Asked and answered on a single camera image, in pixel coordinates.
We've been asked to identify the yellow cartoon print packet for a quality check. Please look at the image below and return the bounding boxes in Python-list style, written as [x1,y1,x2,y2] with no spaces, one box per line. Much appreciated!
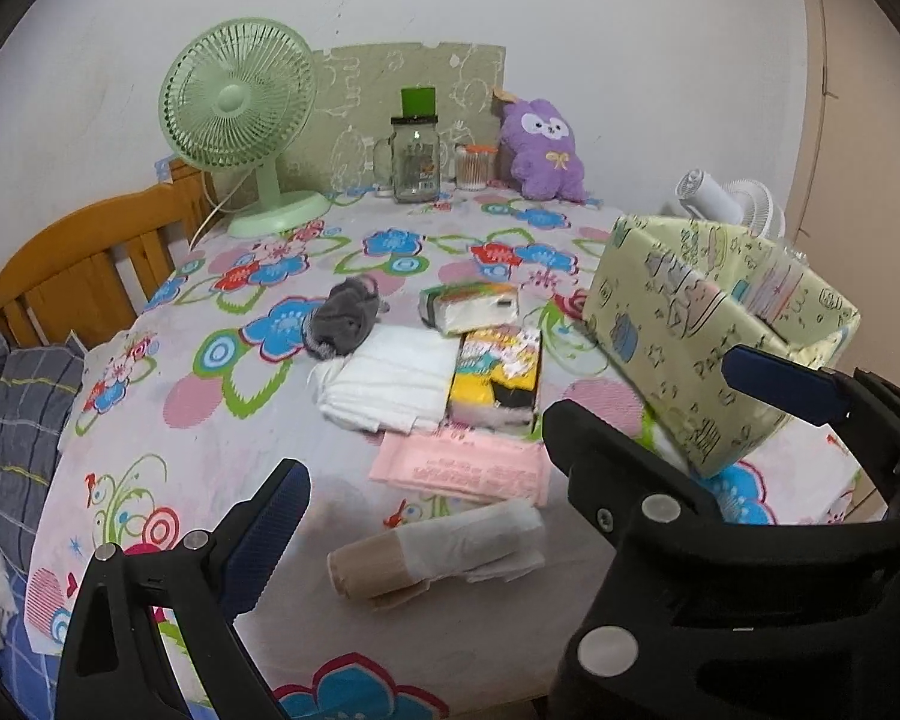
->
[446,324,545,436]

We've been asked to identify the green orange tissue packet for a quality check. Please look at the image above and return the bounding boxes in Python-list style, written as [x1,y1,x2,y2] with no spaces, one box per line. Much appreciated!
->
[418,281,520,336]

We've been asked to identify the purple plush toy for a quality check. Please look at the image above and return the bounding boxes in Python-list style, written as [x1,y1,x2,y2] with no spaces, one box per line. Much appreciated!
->
[493,96,590,203]

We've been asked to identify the green desk fan cable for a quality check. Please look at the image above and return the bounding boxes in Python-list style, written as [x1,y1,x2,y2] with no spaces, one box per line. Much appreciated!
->
[187,169,245,250]

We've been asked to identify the blue checked bed sheet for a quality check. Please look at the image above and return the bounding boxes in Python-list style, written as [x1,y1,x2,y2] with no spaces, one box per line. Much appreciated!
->
[0,600,65,698]

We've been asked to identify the yellow-green patterned storage box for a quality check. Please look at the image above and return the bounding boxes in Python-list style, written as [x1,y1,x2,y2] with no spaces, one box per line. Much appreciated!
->
[581,214,862,479]

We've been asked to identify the green desk fan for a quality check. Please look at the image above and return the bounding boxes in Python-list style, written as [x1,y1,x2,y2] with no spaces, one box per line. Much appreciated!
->
[159,17,335,239]

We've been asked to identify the grey sock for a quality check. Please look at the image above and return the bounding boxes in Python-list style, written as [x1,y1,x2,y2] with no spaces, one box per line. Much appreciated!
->
[304,277,391,361]

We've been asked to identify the pink packet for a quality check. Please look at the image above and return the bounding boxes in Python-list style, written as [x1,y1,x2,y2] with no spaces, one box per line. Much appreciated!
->
[367,424,552,507]

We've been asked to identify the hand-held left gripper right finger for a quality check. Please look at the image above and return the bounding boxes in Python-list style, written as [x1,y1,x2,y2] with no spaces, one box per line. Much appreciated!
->
[541,397,900,720]

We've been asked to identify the beige and white bag roll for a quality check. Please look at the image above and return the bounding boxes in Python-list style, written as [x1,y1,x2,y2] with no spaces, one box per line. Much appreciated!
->
[326,499,547,611]

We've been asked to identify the beige door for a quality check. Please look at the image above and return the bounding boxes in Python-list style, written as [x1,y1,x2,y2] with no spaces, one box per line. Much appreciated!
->
[786,0,900,361]

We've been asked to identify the green patterned cardboard sheet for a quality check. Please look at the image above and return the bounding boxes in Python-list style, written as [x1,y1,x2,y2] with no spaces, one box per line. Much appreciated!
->
[300,41,507,192]

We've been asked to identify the white standing fan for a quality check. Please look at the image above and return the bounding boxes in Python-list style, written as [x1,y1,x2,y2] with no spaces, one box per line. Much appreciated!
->
[673,169,787,241]

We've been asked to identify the white towel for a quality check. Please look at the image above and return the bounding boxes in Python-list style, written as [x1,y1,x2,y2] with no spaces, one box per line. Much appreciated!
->
[311,326,462,436]

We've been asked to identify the floral tablecloth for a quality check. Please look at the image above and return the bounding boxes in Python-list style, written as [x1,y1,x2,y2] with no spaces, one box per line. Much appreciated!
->
[24,184,882,720]

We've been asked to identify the glass jar with green lid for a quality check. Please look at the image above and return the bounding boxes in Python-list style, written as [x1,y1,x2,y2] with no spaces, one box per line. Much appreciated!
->
[373,84,443,203]

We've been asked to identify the grey plaid pillow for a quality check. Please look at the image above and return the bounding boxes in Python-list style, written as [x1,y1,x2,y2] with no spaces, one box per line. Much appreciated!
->
[0,330,87,578]

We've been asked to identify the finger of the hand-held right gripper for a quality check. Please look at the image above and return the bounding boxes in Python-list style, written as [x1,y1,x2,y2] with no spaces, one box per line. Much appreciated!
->
[722,343,900,522]

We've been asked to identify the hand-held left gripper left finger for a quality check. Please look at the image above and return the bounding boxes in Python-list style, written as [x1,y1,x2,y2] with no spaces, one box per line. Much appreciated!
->
[56,457,312,720]

